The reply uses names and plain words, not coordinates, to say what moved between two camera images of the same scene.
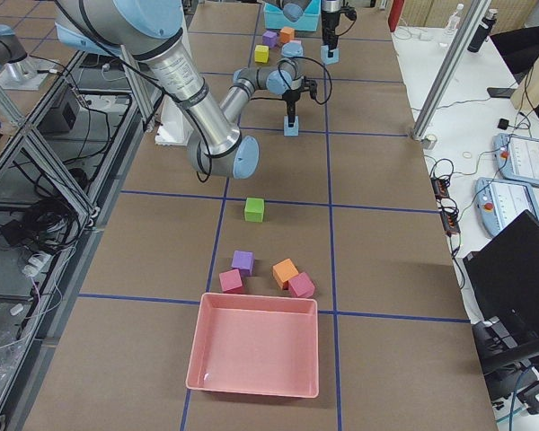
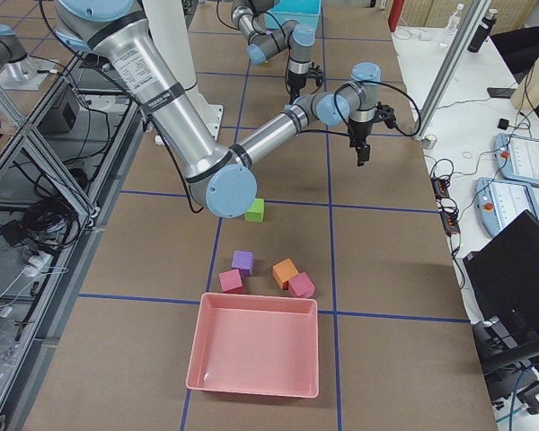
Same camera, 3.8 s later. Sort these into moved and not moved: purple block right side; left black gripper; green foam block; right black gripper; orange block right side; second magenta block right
Moved: left black gripper; right black gripper
Not moved: purple block right side; orange block right side; second magenta block right; green foam block
